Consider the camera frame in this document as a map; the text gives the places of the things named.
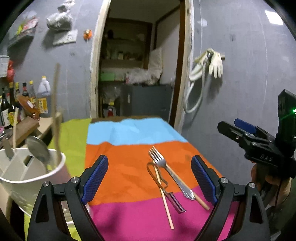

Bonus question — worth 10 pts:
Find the wooden stick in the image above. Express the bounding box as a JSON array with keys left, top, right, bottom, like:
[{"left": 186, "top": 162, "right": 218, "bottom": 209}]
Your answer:
[{"left": 166, "top": 164, "right": 210, "bottom": 210}]

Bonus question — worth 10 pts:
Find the steel fork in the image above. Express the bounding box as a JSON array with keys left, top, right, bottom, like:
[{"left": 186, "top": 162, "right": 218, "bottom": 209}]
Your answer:
[{"left": 149, "top": 146, "right": 195, "bottom": 200}]

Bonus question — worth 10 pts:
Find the light wooden chopstick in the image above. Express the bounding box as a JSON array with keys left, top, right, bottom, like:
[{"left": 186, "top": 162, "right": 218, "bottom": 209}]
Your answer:
[{"left": 51, "top": 63, "right": 61, "bottom": 167}]

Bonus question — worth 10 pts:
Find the steel spoon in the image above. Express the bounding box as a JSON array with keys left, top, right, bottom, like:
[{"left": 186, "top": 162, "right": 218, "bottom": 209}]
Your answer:
[{"left": 2, "top": 137, "right": 15, "bottom": 160}]

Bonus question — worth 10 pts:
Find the white utensil holder bucket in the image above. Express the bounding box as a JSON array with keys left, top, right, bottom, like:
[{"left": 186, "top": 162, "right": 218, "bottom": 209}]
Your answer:
[{"left": 1, "top": 148, "right": 70, "bottom": 216}]

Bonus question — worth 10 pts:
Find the steel ladle in holder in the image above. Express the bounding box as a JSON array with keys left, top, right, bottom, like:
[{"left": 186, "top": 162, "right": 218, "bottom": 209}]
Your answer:
[{"left": 26, "top": 136, "right": 50, "bottom": 165}]

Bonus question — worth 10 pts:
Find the white rubber glove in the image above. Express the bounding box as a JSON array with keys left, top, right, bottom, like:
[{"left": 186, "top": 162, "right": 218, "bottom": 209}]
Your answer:
[{"left": 209, "top": 51, "right": 223, "bottom": 79}]

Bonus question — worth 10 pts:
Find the colourful striped table cloth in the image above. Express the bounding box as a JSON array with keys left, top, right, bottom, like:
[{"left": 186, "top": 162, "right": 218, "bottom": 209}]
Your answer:
[{"left": 60, "top": 118, "right": 210, "bottom": 240}]

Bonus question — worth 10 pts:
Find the wooden cutting board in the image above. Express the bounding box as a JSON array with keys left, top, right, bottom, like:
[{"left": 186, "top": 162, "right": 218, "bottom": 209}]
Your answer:
[{"left": 16, "top": 116, "right": 40, "bottom": 146}]

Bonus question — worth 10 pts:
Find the soy sauce bottle yellow label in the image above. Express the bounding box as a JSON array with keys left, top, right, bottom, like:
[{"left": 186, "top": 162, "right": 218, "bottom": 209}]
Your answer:
[{"left": 9, "top": 82, "right": 16, "bottom": 126}]

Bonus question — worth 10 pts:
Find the large oil jug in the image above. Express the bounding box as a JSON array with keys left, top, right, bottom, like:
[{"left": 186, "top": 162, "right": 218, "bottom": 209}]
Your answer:
[{"left": 37, "top": 76, "right": 52, "bottom": 118}]

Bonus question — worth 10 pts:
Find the grey cabinet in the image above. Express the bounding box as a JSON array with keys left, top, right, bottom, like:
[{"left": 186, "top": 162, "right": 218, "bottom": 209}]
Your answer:
[{"left": 120, "top": 85, "right": 173, "bottom": 121}]

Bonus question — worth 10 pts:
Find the dark wine bottle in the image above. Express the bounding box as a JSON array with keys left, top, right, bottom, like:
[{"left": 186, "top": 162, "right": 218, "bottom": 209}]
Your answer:
[{"left": 1, "top": 87, "right": 11, "bottom": 130}]

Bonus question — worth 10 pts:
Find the grey plastic bag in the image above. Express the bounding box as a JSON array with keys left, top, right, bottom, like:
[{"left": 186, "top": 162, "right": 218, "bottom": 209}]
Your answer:
[{"left": 46, "top": 0, "right": 75, "bottom": 31}]

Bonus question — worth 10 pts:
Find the white hose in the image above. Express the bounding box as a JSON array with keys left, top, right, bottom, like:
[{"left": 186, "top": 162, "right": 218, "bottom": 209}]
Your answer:
[{"left": 184, "top": 48, "right": 216, "bottom": 114}]

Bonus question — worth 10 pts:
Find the wall shelf with packets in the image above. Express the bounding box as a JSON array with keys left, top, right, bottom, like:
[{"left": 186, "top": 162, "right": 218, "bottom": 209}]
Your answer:
[{"left": 8, "top": 17, "right": 39, "bottom": 47}]

